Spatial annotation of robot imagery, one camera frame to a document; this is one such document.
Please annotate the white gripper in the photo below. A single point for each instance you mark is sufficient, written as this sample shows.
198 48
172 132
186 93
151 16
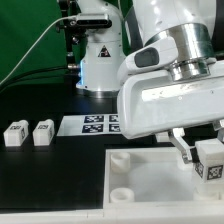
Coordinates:
152 103

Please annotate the white square tabletop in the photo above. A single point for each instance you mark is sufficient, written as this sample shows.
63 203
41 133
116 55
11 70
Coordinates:
150 176

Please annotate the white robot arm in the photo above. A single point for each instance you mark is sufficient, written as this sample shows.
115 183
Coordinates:
173 80

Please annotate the white L-shaped obstacle fence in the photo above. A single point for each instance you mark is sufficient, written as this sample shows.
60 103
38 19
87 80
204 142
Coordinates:
208 214

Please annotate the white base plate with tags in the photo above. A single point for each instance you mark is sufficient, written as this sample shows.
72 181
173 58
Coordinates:
95 124

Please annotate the black camera on mount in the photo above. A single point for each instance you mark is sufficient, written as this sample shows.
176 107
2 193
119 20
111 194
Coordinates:
75 25

